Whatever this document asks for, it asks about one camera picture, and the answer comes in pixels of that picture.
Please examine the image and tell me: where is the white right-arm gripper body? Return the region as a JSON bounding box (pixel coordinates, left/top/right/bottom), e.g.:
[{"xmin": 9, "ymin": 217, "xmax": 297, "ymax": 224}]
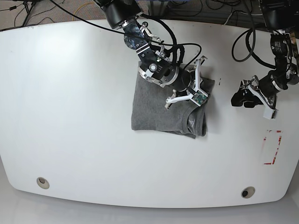
[{"xmin": 164, "ymin": 56, "xmax": 208, "ymax": 109}]

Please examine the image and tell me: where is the white left-arm gripper body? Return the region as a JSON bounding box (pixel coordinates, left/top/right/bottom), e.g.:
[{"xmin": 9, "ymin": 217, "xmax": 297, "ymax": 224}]
[{"xmin": 241, "ymin": 76, "xmax": 278, "ymax": 119}]

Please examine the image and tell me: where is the grey t-shirt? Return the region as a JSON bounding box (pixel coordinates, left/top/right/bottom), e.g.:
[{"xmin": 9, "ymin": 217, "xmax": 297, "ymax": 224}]
[{"xmin": 131, "ymin": 75, "xmax": 207, "ymax": 139}]

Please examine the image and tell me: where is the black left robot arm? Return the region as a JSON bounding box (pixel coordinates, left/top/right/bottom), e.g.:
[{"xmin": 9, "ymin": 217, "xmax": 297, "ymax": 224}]
[{"xmin": 231, "ymin": 0, "xmax": 299, "ymax": 119}]

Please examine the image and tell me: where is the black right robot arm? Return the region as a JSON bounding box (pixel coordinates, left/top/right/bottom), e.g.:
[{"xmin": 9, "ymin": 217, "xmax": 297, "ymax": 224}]
[{"xmin": 95, "ymin": 0, "xmax": 209, "ymax": 108}]

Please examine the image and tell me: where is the red tape marking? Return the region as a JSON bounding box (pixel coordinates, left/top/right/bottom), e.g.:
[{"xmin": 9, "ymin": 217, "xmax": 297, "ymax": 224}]
[{"xmin": 261, "ymin": 130, "xmax": 283, "ymax": 165}]

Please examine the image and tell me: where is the right table grommet hole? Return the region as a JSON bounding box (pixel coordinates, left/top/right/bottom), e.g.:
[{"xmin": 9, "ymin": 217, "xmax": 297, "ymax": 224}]
[{"xmin": 241, "ymin": 186, "xmax": 256, "ymax": 199}]

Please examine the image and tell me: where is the table grommet hole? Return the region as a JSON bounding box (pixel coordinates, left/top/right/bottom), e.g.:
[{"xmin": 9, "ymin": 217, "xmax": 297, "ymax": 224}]
[
  {"xmin": 241, "ymin": 186, "xmax": 256, "ymax": 199},
  {"xmin": 36, "ymin": 177, "xmax": 50, "ymax": 189}
]

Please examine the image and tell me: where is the left table grommet hole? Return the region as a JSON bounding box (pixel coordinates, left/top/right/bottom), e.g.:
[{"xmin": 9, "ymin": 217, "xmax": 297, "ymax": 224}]
[{"xmin": 36, "ymin": 177, "xmax": 50, "ymax": 189}]

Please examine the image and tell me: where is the black tripod stand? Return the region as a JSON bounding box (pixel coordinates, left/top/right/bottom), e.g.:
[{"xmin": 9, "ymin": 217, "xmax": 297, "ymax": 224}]
[{"xmin": 14, "ymin": 0, "xmax": 40, "ymax": 28}]

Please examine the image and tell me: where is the yellow cable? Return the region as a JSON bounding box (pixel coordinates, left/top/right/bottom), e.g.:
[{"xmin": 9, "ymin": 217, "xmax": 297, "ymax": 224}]
[{"xmin": 72, "ymin": 0, "xmax": 94, "ymax": 21}]

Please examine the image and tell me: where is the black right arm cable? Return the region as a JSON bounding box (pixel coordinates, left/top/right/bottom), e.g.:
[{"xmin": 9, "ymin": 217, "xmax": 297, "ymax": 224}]
[{"xmin": 49, "ymin": 0, "xmax": 203, "ymax": 70}]

